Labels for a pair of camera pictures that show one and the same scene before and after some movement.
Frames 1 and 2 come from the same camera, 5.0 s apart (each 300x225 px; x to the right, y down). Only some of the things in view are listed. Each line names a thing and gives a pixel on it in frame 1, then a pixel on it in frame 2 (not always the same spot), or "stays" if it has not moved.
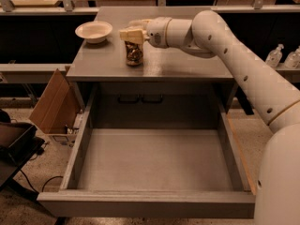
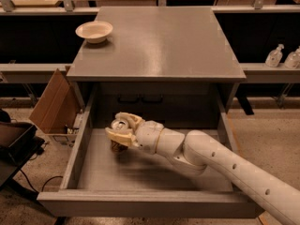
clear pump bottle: [275, 56] stays
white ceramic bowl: [94, 32] stays
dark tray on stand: [18, 141] stays
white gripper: [157, 31] → [148, 134]
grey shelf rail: [32, 73] stays
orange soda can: [134, 53] → [119, 124]
